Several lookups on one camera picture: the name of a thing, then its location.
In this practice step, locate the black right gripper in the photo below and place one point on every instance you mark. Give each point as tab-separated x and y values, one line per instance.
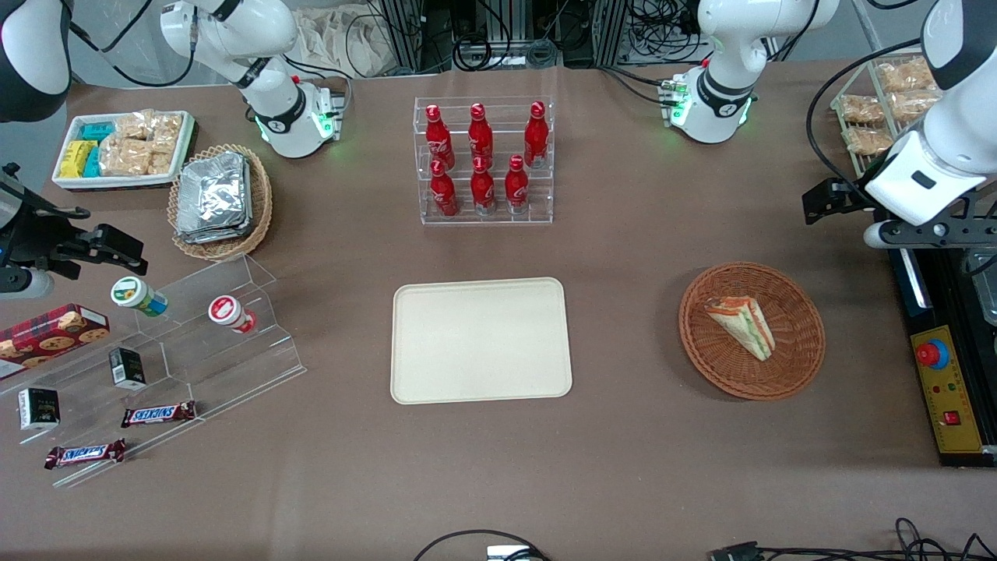
33	232

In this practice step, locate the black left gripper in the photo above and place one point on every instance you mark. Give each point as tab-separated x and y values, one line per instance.
855	195

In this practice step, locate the triangle sandwich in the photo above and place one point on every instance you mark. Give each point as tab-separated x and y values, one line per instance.
744	323

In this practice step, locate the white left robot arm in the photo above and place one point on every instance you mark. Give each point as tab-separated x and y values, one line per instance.
728	47

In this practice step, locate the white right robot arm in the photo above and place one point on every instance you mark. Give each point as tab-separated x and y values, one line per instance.
234	39

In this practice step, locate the round brown wicker basket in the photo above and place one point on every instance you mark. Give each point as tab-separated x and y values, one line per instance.
794	343

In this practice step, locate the oval light wicker basket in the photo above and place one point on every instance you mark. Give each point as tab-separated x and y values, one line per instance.
261	202

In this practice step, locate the cream plastic tray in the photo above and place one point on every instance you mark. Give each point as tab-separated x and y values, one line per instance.
480	340

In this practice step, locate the green lid yogurt cup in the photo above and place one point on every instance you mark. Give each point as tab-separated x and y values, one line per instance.
136	296

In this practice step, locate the clear bag of fried snacks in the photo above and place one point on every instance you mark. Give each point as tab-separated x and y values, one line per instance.
915	105
905	75
861	109
867	141

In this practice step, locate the white rectangular snack bin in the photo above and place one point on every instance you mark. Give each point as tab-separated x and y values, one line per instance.
64	181

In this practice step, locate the red tartan cookie box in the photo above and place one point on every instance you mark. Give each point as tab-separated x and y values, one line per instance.
51	339

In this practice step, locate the teal snack pack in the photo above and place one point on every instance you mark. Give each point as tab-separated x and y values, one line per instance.
93	162
97	132

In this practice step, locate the yellow snack pack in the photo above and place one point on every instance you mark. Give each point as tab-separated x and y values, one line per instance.
76	160

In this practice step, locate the clear bag of rice crackers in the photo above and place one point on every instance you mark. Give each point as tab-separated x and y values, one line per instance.
161	157
125	157
134	126
167	128

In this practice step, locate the silver foil packet stack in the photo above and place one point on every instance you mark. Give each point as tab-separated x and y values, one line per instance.
214	199

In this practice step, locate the red lid yogurt cup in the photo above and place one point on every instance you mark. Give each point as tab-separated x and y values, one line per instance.
228	312

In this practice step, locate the small black white carton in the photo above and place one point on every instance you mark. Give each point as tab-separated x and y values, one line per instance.
39	409

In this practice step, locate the clear acrylic stepped shelf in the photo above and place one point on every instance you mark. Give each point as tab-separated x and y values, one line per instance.
218	366

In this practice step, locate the snickers chocolate bar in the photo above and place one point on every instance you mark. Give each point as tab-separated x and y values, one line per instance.
84	453
158	414

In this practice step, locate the grey metal box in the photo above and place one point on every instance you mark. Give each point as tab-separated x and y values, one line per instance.
983	280

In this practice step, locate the red emergency stop button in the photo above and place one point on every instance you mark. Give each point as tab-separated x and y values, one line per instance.
931	354

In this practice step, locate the black yellow control box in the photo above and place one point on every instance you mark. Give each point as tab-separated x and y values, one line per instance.
946	413

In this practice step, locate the red cola bottle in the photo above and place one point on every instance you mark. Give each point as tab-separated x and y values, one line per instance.
438	140
516	187
483	191
480	134
444	193
535	136

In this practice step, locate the beige cloth bag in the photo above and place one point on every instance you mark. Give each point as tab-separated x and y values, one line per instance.
343	39

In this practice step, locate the clear acrylic bottle rack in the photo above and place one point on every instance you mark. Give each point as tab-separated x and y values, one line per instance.
487	218

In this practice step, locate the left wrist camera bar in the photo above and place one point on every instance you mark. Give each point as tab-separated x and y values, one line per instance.
935	232

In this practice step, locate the aluminium frame rails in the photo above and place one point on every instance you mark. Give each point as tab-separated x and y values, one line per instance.
405	31

